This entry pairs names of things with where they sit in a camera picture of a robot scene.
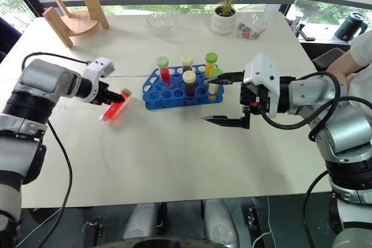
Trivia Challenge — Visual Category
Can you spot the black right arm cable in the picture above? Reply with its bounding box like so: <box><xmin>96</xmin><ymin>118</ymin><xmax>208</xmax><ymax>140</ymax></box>
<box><xmin>255</xmin><ymin>71</ymin><xmax>350</xmax><ymax>248</ymax></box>

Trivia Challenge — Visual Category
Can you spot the clear glass bowl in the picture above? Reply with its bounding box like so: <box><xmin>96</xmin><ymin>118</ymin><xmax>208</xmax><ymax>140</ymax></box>
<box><xmin>145</xmin><ymin>10</ymin><xmax>178</xmax><ymax>38</ymax></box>

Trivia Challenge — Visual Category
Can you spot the dark blue chair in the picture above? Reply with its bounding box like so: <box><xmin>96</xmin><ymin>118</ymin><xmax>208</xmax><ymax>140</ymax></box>
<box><xmin>0</xmin><ymin>16</ymin><xmax>23</xmax><ymax>63</ymax></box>

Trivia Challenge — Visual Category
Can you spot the dark green kettle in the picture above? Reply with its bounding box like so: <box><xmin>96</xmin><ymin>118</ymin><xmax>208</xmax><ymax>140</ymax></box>
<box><xmin>334</xmin><ymin>10</ymin><xmax>369</xmax><ymax>42</ymax></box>

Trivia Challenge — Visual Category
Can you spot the orange test tube green cap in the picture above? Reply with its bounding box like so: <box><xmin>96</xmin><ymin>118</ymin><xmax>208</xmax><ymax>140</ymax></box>
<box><xmin>204</xmin><ymin>52</ymin><xmax>219</xmax><ymax>80</ymax></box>

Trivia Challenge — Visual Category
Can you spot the white and red bottle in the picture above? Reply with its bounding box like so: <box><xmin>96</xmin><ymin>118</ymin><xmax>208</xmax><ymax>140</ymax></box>
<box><xmin>289</xmin><ymin>15</ymin><xmax>302</xmax><ymax>36</ymax></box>

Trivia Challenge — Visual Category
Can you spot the person in white shirt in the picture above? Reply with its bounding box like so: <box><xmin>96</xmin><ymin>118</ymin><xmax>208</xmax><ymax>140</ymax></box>
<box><xmin>324</xmin><ymin>28</ymin><xmax>372</xmax><ymax>121</ymax></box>

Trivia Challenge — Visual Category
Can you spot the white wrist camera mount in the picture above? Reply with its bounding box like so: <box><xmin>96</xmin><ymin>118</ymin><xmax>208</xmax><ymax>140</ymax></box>
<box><xmin>83</xmin><ymin>57</ymin><xmax>116</xmax><ymax>104</ymax></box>
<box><xmin>242</xmin><ymin>53</ymin><xmax>280</xmax><ymax>119</ymax></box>

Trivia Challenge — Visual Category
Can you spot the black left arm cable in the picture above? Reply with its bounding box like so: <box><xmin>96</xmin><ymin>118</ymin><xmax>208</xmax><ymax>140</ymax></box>
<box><xmin>22</xmin><ymin>52</ymin><xmax>89</xmax><ymax>248</ymax></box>

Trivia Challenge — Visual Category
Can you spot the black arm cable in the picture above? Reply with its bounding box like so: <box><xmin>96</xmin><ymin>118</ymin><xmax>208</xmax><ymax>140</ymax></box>
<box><xmin>255</xmin><ymin>71</ymin><xmax>350</xmax><ymax>248</ymax></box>
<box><xmin>22</xmin><ymin>52</ymin><xmax>89</xmax><ymax>248</ymax></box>

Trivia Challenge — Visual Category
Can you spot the wooden curved stand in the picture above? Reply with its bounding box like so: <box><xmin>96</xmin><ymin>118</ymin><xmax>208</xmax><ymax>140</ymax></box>
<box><xmin>41</xmin><ymin>0</ymin><xmax>111</xmax><ymax>49</ymax></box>

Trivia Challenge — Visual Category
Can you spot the yellow test tube green cap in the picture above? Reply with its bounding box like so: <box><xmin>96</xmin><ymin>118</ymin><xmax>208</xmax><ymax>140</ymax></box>
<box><xmin>206</xmin><ymin>68</ymin><xmax>224</xmax><ymax>101</ymax></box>

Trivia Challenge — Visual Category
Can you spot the thin white cable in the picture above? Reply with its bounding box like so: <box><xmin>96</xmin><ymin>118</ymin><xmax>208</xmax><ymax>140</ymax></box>
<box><xmin>251</xmin><ymin>229</ymin><xmax>273</xmax><ymax>248</ymax></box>

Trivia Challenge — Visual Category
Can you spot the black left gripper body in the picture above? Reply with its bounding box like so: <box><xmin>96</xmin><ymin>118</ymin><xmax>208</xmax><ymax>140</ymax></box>
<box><xmin>93</xmin><ymin>80</ymin><xmax>111</xmax><ymax>106</ymax></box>

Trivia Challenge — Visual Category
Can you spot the clear plastic bag with parts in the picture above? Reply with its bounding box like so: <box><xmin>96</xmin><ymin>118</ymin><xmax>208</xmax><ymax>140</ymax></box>
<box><xmin>234</xmin><ymin>9</ymin><xmax>271</xmax><ymax>41</ymax></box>

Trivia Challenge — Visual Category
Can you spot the black flat device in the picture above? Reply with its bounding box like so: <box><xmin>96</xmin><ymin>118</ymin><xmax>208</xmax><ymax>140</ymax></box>
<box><xmin>298</xmin><ymin>23</ymin><xmax>317</xmax><ymax>42</ymax></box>

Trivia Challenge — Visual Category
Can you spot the brown test tube cream cap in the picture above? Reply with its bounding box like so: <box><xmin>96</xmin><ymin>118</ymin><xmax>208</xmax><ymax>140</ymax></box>
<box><xmin>180</xmin><ymin>54</ymin><xmax>195</xmax><ymax>74</ymax></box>
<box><xmin>182</xmin><ymin>70</ymin><xmax>198</xmax><ymax>106</ymax></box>

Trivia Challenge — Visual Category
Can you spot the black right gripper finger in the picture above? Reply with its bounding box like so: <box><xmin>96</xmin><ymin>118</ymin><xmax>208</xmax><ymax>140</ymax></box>
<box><xmin>201</xmin><ymin>105</ymin><xmax>251</xmax><ymax>130</ymax></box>
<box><xmin>206</xmin><ymin>71</ymin><xmax>245</xmax><ymax>86</ymax></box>

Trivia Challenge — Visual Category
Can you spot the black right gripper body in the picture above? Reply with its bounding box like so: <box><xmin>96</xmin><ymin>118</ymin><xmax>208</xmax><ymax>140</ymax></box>
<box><xmin>239</xmin><ymin>81</ymin><xmax>270</xmax><ymax>117</ymax></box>

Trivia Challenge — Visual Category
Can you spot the black metal bracket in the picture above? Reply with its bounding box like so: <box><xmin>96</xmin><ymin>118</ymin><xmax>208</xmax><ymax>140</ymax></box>
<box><xmin>82</xmin><ymin>221</ymin><xmax>103</xmax><ymax>248</ymax></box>
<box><xmin>248</xmin><ymin>204</ymin><xmax>276</xmax><ymax>248</ymax></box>

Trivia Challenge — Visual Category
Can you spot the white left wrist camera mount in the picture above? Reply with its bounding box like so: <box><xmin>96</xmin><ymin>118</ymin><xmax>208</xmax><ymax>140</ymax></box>
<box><xmin>83</xmin><ymin>57</ymin><xmax>116</xmax><ymax>104</ymax></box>

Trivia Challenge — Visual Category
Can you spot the blue test tube rack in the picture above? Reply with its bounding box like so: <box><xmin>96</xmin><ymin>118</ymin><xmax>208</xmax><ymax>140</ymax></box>
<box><xmin>142</xmin><ymin>64</ymin><xmax>226</xmax><ymax>111</ymax></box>

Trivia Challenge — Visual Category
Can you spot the red test tube green cap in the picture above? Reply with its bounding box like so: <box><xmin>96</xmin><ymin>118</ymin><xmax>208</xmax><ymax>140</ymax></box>
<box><xmin>155</xmin><ymin>56</ymin><xmax>173</xmax><ymax>90</ymax></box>
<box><xmin>99</xmin><ymin>87</ymin><xmax>133</xmax><ymax>123</ymax></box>

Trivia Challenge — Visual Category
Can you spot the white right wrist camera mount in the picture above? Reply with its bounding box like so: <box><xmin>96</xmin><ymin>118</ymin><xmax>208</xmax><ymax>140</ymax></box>
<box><xmin>242</xmin><ymin>53</ymin><xmax>280</xmax><ymax>119</ymax></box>

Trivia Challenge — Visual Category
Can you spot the silver rounded robot leg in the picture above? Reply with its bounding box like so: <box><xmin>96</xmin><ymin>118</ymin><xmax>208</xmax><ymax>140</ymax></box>
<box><xmin>121</xmin><ymin>202</ymin><xmax>160</xmax><ymax>240</ymax></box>
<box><xmin>202</xmin><ymin>199</ymin><xmax>241</xmax><ymax>248</ymax></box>

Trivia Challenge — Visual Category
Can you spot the dark grey chair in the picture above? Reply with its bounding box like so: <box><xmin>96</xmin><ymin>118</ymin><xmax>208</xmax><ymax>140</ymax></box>
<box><xmin>312</xmin><ymin>47</ymin><xmax>347</xmax><ymax>72</ymax></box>

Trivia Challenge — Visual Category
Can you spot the green plant in white pot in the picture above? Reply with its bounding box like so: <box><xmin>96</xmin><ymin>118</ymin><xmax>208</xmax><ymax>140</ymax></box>
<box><xmin>209</xmin><ymin>0</ymin><xmax>259</xmax><ymax>37</ymax></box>

